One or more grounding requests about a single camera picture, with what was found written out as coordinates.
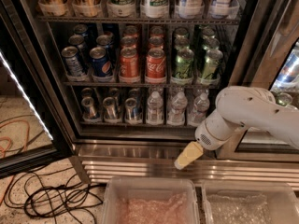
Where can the silver energy can front middle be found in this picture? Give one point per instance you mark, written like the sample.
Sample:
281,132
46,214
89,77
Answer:
112,113

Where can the green soda can front left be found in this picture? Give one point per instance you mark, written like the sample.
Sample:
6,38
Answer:
182,70

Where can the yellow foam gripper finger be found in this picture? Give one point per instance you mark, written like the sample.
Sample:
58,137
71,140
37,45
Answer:
190,153

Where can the clear water bottle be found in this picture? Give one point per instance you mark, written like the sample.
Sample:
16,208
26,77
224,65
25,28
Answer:
197,112
155,105
176,112

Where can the left clear plastic bin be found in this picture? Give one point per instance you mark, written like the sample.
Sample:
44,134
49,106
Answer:
149,200

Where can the orange soda can front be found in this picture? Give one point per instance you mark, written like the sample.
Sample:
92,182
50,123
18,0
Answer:
129,66

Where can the green soda can front right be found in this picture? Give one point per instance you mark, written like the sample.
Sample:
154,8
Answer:
208,72

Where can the stainless steel fridge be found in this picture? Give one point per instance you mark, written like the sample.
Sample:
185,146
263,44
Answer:
255,42

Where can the clear plastic bin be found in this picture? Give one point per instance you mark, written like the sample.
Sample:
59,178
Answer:
149,200
240,202

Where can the red Coca-Cola can front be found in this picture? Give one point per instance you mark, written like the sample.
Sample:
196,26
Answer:
155,67

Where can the silver energy can front right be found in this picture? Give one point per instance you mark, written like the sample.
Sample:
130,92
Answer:
132,111

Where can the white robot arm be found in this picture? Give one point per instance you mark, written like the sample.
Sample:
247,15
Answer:
238,108

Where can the green soda can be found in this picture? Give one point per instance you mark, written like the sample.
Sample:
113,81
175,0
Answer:
208,72
182,70

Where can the right clear plastic bin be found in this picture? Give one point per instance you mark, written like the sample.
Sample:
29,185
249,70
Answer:
240,202

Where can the silver energy can front left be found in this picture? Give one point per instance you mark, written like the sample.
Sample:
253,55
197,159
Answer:
91,112

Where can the open fridge glass door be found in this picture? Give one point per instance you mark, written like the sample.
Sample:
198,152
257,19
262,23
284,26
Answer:
19,68

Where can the silver diet Pepsi can front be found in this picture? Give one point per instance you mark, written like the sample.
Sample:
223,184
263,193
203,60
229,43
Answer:
76,69

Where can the silver energy can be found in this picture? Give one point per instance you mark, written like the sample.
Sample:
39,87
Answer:
91,112
112,113
132,111

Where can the blue Pepsi can front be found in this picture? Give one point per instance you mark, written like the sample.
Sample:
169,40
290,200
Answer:
102,66

